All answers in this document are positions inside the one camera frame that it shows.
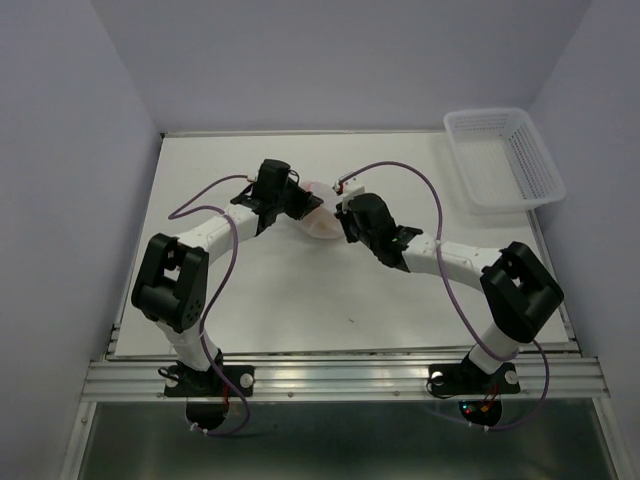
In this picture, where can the white plastic perforated basket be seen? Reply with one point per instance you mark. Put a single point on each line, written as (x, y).
(502, 161)

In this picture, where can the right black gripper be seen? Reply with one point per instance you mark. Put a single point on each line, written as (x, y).
(345, 216)

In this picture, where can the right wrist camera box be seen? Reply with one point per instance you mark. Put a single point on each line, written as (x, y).
(347, 189)

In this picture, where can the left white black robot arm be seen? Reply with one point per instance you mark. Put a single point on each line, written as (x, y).
(170, 289)

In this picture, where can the aluminium rail frame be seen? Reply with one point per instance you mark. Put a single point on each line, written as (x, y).
(341, 345)

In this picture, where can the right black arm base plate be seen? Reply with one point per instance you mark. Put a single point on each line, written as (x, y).
(465, 379)

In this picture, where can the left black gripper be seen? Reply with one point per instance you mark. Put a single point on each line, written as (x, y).
(313, 202)

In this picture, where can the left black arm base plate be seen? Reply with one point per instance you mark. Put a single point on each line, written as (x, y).
(181, 381)

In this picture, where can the white pink mesh laundry bag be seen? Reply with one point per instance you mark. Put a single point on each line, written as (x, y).
(321, 223)

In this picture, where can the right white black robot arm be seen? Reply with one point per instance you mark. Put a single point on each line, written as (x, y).
(520, 292)

